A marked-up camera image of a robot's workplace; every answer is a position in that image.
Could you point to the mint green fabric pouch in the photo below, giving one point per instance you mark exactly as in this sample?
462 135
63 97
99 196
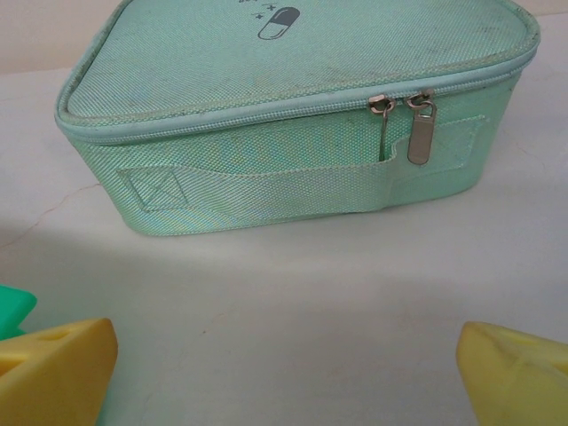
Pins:
266 66

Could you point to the green plastic bin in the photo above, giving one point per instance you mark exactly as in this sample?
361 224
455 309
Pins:
13 310

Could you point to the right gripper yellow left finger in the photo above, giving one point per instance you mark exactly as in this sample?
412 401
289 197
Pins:
49 377

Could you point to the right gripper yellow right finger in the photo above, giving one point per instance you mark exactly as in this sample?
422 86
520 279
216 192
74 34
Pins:
523 381

